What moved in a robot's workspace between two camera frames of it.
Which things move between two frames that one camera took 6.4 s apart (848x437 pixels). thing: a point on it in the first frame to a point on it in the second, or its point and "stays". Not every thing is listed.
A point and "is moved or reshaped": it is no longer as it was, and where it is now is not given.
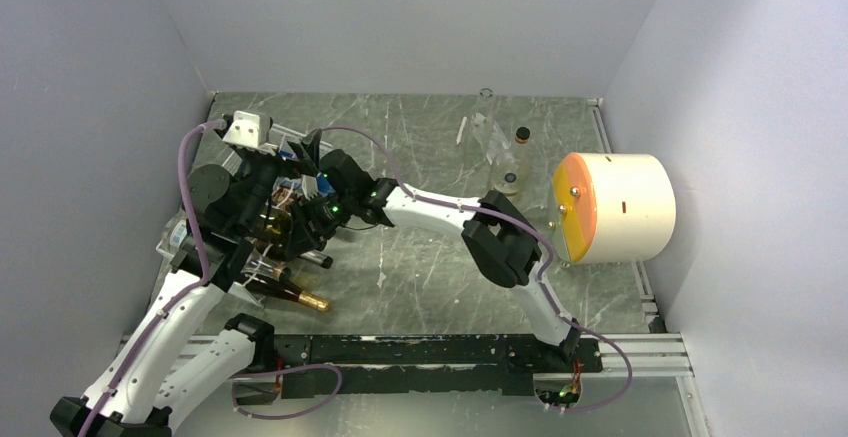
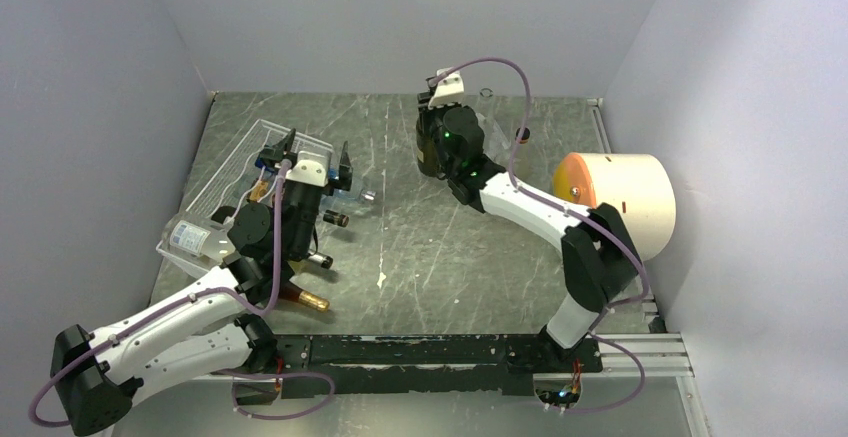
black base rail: (455, 364) stays
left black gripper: (307, 152) to (275, 152)
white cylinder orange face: (614, 207) stays
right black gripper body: (325, 215) to (436, 115)
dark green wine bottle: (275, 231) is moved or reshaped
